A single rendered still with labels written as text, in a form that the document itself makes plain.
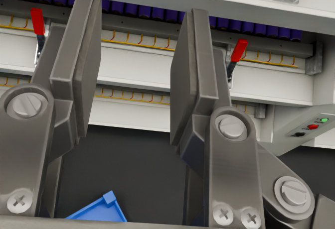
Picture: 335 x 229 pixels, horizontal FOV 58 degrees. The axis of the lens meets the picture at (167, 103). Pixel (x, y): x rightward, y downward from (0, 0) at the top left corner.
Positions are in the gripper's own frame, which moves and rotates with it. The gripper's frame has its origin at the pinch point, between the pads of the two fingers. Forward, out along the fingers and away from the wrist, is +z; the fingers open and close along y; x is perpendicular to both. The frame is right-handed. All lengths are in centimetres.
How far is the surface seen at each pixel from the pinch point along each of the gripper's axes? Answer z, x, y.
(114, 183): 20, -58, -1
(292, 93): 24.5, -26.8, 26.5
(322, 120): 24, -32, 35
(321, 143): 28, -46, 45
